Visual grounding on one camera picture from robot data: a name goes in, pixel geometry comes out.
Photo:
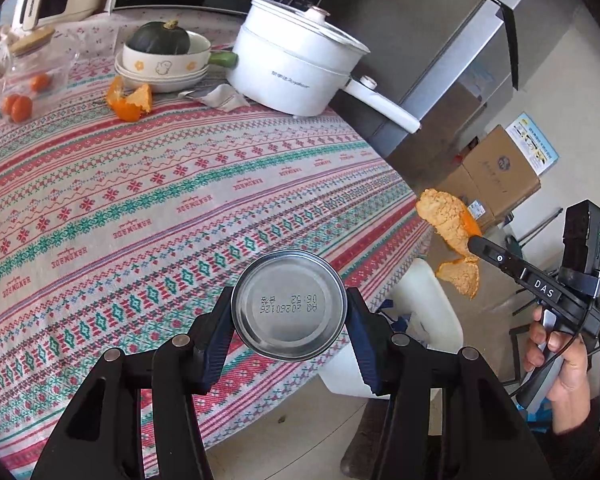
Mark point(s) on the large orange peel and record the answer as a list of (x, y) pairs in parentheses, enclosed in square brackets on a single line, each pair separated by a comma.
[(447, 215)]

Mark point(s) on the white shallow bowl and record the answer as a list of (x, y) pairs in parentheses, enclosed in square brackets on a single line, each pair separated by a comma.
[(160, 87)]

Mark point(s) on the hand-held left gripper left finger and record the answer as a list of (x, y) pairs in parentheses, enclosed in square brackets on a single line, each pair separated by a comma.
[(215, 352)]

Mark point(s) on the small brown cardboard box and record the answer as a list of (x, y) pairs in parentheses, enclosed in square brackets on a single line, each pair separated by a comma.
[(467, 195)]

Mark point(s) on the grey refrigerator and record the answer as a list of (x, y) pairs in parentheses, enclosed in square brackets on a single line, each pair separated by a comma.
[(430, 50)]

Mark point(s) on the crumpled grey paper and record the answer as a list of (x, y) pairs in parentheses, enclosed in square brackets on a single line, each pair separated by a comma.
[(220, 96)]

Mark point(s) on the cherry print white cloth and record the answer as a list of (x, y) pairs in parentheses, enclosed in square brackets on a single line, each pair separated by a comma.
[(95, 25)]

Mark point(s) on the person's right hand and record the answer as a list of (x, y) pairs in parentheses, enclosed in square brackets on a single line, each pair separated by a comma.
[(572, 380)]

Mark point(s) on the glass jar with wooden lid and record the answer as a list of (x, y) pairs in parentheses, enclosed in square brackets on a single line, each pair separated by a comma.
[(30, 40)]

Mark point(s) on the tangerine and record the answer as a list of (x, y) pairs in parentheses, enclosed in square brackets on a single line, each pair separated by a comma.
[(22, 108), (8, 105), (41, 83)]

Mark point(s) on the clear plastic bag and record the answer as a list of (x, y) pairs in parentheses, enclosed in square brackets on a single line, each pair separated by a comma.
[(55, 65)]

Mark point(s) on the red green patterned tablecloth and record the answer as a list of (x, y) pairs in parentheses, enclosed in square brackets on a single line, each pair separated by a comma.
[(155, 185)]

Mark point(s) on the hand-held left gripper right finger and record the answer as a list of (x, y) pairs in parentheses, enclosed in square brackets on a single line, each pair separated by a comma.
[(366, 352)]

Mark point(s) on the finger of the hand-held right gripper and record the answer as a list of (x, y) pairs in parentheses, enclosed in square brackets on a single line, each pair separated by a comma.
[(525, 272)]

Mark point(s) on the blue white leaflet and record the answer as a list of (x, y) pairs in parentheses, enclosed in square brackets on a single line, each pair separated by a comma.
[(535, 142)]

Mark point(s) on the white trash bin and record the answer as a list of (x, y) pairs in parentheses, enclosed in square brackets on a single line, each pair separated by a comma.
[(425, 305)]

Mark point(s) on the white electric cooking pot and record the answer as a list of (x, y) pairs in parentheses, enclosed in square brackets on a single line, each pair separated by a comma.
[(290, 65)]

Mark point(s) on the red cartoon print tin can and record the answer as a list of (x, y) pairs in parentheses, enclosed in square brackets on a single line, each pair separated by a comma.
[(290, 305)]

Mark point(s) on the dark green squash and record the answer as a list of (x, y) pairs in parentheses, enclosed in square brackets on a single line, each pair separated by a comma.
[(157, 40)]

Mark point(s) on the person's right forearm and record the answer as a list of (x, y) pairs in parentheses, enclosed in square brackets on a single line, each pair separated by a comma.
[(580, 435)]

